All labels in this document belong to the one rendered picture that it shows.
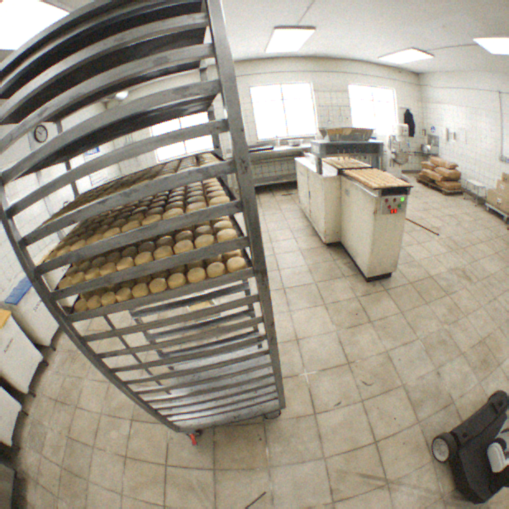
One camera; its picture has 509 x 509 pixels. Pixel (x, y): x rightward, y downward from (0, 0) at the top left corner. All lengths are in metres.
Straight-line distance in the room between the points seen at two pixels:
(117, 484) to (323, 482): 1.21
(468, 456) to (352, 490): 0.65
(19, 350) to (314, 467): 2.48
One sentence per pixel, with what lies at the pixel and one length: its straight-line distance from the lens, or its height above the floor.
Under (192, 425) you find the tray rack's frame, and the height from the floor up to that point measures 0.15.
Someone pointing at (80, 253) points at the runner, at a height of 1.23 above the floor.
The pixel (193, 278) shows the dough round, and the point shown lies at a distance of 0.63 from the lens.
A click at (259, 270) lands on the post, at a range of 0.57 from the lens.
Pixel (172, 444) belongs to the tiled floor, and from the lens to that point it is 1.59.
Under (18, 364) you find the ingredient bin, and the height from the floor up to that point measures 0.34.
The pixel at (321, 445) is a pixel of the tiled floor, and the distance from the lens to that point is 1.43.
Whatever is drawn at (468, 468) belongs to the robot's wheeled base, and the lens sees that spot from 1.55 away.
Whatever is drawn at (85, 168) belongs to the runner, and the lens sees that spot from 0.54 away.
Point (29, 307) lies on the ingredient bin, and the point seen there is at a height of 0.56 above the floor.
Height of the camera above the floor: 1.40
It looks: 31 degrees down
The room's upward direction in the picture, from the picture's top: 10 degrees counter-clockwise
